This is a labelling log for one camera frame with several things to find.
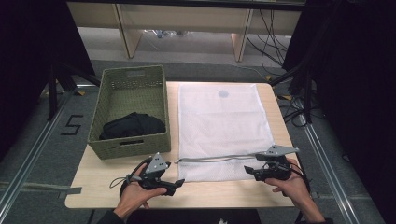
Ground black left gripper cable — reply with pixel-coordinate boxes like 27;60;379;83
119;158;153;199

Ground person's right hand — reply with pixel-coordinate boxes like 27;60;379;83
264;159;313;210

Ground clear plastic bundle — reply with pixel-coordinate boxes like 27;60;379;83
143;29;189;39

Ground metal floor rail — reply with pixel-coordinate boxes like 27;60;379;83
297;113;363;224
0;83;97;217

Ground black metal stand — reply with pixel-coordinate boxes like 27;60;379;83
269;60;315;124
46;60;103;122

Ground person's left hand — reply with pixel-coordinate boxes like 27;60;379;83
113;163;168;220

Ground grey tape strip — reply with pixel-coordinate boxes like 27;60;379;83
0;181;83;196

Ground green woven basket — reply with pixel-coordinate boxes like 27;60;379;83
87;64;172;161

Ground light wooden desk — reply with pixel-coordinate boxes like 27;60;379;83
66;0;305;63

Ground black floor cables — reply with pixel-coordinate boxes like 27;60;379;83
276;92;314;129

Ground black cloth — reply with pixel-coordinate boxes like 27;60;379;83
98;111;166;141

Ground dark curtain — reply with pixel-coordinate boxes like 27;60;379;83
281;0;396;224
0;0;96;162

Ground person's dark clothed body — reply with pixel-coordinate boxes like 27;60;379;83
125;208;262;224

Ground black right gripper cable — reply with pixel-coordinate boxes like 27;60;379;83
289;162;313;200

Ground white mesh laundry bag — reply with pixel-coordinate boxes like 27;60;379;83
177;82;276;183

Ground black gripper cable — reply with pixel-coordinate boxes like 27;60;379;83
119;158;153;199
289;162;313;200

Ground thin grey cord loop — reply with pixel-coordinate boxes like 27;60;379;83
108;175;143;189

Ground hanging black cables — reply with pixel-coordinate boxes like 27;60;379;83
246;8;290;77

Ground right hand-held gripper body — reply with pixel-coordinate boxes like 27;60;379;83
255;145;300;182

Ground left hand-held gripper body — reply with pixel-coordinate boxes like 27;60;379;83
138;152;175;195

